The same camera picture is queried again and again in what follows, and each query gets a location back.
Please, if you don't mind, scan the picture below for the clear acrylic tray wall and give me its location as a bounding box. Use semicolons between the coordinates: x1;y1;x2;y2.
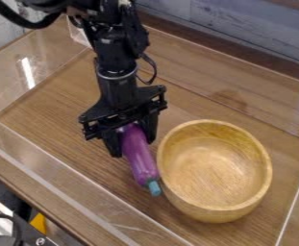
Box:
0;18;299;246

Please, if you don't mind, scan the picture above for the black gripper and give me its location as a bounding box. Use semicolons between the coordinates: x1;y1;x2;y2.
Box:
78;75;166;158

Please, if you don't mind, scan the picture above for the brown wooden bowl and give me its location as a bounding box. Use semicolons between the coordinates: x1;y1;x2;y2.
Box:
156;119;272;223

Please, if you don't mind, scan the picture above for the black cable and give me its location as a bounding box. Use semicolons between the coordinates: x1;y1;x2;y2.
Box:
0;212;22;246

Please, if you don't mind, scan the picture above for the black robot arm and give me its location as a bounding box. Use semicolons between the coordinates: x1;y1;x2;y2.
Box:
0;0;166;158

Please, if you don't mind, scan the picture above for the clear acrylic corner bracket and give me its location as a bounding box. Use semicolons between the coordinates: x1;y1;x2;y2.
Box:
66;16;90;47

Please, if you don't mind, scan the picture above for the purple toy eggplant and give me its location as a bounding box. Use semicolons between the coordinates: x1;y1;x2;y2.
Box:
117;123;161;196

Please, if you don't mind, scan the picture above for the yellow black device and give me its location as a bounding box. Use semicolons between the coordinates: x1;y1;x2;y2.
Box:
12;213;58;246

